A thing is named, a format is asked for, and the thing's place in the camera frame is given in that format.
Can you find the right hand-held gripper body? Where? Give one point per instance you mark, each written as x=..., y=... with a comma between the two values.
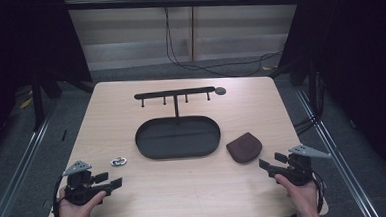
x=299, y=171

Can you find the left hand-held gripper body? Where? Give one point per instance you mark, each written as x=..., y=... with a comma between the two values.
x=81, y=191

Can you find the brown leather pouch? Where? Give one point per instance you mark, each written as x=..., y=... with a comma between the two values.
x=244, y=148

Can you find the black key rack with tray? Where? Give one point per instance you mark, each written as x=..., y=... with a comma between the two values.
x=177, y=137

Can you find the person's left hand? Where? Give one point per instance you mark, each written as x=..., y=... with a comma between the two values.
x=74, y=216

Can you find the person's right hand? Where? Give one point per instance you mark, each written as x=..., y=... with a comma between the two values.
x=304, y=201

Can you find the small black floor strip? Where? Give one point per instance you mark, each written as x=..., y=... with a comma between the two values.
x=64, y=135

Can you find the yellow floor tape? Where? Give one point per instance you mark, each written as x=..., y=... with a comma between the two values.
x=26, y=103

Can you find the black curtain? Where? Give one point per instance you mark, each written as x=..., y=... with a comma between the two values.
x=362, y=63
x=20, y=40

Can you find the metal floor rail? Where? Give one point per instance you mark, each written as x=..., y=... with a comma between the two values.
x=20, y=171
x=337, y=154

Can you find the black stand post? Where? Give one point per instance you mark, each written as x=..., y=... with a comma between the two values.
x=38, y=106

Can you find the black horizontal frame bar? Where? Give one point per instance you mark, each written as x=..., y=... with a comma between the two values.
x=182, y=3

